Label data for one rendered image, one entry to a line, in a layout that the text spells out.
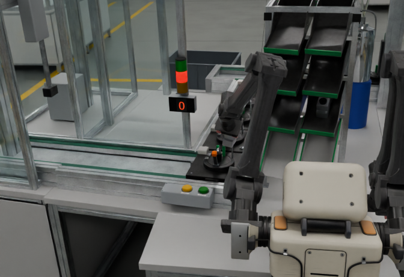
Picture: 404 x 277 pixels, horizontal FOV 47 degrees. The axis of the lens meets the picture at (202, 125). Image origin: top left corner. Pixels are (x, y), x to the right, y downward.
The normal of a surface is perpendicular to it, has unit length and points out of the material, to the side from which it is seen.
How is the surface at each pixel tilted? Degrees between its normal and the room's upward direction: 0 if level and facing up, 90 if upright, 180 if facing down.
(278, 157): 45
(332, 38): 25
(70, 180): 90
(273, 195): 0
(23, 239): 90
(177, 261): 0
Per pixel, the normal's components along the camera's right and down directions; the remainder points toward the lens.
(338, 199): -0.13, -0.31
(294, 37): -0.21, -0.66
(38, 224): -0.25, 0.41
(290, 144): -0.32, -0.36
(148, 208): -0.04, -0.91
